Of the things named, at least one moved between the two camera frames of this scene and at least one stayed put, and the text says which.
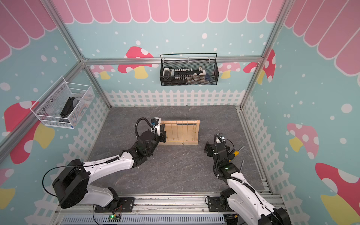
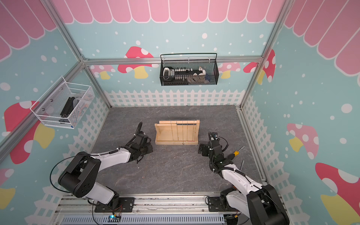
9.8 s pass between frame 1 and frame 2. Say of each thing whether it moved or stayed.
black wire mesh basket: stayed
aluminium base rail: stayed
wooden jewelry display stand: stayed
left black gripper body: moved
